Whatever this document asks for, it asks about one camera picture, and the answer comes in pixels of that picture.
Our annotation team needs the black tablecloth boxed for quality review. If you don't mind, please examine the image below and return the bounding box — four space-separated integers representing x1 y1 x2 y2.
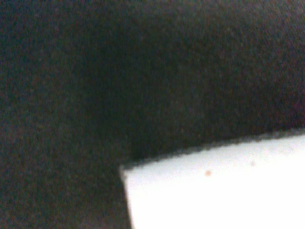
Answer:
0 0 305 229

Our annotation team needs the white sponge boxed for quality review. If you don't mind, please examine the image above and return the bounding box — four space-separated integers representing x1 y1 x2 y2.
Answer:
120 135 305 229

